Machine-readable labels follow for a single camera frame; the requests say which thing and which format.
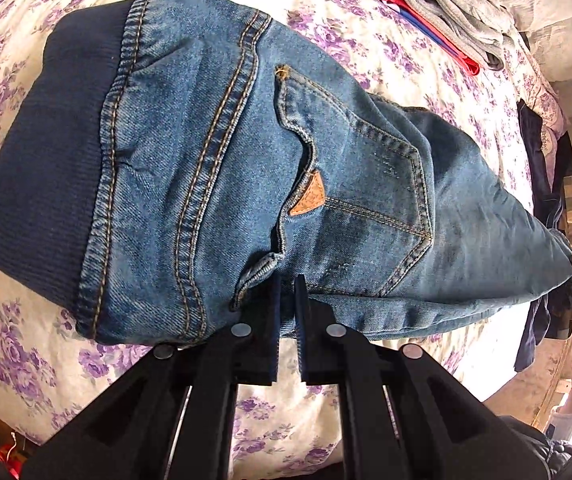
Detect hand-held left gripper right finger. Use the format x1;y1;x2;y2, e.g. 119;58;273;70
293;275;553;480

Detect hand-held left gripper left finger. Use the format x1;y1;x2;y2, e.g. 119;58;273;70
23;272;281;480

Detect blue denim pants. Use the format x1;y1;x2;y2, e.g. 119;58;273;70
0;0;572;347

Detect person's right forearm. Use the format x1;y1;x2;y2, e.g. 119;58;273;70
548;392;572;442

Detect dark navy garment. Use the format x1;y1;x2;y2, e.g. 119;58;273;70
513;99;572;373

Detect black padded jacket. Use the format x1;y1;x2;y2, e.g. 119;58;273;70
496;414;572;480

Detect floral purple bed sheet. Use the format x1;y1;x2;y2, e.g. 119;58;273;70
0;0;569;480

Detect red object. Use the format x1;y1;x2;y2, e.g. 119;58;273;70
0;432;29;480

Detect red and blue cloth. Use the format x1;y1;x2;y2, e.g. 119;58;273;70
363;0;482;76

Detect grey folded garment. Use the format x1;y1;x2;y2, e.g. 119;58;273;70
395;0;534;70

